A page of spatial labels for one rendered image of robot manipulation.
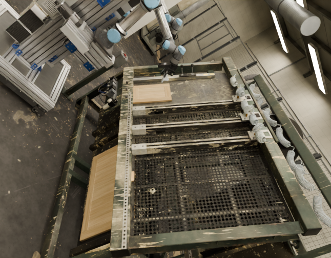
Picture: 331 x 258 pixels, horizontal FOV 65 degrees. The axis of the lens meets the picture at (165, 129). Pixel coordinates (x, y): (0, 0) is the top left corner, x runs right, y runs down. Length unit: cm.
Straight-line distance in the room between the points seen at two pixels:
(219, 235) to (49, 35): 226
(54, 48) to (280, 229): 246
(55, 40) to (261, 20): 1035
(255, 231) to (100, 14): 215
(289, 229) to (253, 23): 1085
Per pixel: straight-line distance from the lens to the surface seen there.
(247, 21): 1211
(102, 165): 271
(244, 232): 183
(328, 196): 254
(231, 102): 267
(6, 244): 234
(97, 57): 257
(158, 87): 294
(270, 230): 189
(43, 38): 283
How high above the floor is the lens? 191
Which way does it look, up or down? 18 degrees down
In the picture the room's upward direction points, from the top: 63 degrees clockwise
